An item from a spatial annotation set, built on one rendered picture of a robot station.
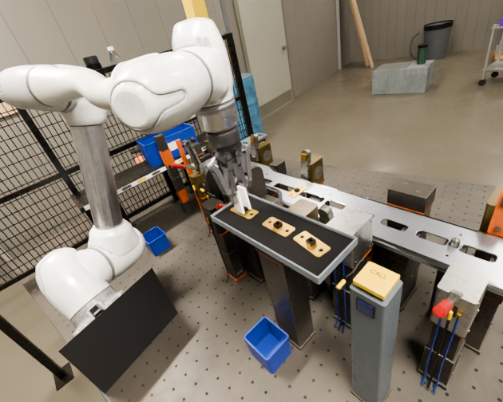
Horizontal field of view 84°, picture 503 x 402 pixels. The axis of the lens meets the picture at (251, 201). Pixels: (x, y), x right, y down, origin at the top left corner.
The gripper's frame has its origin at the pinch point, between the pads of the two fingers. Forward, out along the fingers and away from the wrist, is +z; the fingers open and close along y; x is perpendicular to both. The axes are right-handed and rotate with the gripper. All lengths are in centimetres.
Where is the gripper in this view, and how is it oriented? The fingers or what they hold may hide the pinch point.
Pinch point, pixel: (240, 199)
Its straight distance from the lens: 74.8
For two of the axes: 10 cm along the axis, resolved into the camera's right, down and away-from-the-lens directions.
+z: 2.1, 8.2, 5.3
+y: 7.0, -5.0, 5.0
